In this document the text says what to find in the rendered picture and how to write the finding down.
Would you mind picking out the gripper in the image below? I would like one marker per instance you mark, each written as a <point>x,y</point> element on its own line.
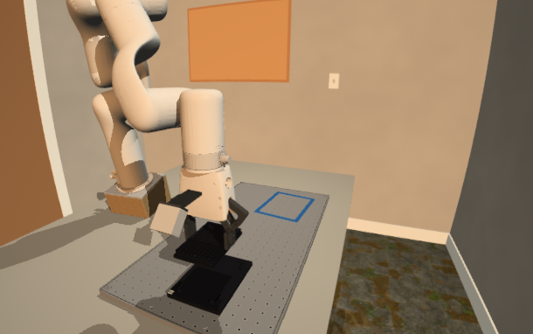
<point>218,196</point>

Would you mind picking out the blue tape outline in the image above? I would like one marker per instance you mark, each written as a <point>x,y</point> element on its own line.
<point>294,220</point>

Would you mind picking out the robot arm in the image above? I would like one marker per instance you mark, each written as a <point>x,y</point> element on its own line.
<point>132,39</point>

